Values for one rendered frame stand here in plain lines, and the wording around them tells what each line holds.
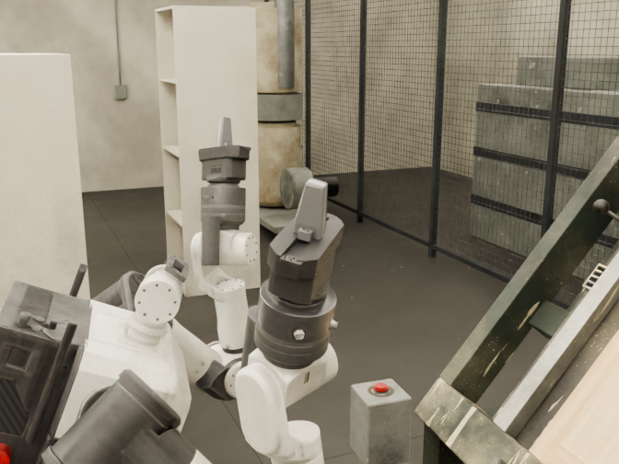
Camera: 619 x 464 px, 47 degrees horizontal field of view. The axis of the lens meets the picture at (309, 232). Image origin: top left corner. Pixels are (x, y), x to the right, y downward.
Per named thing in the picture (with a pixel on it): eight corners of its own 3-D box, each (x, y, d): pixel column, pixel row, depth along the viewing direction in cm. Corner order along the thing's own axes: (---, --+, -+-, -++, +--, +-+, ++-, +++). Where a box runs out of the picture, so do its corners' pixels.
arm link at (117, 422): (133, 529, 86) (49, 453, 84) (128, 513, 94) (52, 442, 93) (201, 453, 89) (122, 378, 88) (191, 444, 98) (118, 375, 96)
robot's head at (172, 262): (130, 300, 108) (159, 261, 108) (137, 285, 117) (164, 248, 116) (164, 323, 109) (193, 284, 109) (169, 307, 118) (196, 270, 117)
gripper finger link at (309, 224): (331, 186, 74) (321, 238, 77) (302, 179, 75) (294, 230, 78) (326, 191, 73) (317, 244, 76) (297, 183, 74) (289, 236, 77)
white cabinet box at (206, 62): (168, 273, 580) (154, 9, 529) (237, 265, 602) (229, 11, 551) (185, 296, 527) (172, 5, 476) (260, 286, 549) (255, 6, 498)
